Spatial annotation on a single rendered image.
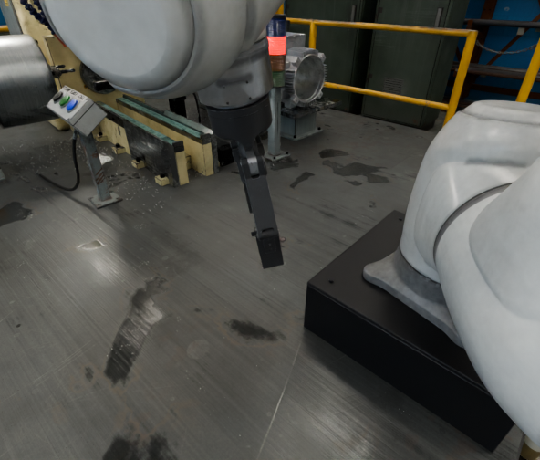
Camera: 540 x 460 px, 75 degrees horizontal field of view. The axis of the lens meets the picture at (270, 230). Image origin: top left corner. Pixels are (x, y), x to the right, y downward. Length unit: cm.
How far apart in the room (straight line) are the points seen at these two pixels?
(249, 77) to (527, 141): 28
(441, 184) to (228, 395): 40
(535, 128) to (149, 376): 58
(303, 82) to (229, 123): 107
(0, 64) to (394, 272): 115
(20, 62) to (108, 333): 87
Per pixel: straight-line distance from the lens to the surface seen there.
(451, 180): 44
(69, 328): 72
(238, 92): 40
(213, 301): 68
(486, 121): 45
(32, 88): 130
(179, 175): 106
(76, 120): 90
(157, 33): 18
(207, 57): 19
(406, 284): 55
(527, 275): 30
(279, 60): 114
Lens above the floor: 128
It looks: 35 degrees down
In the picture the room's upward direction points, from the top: straight up
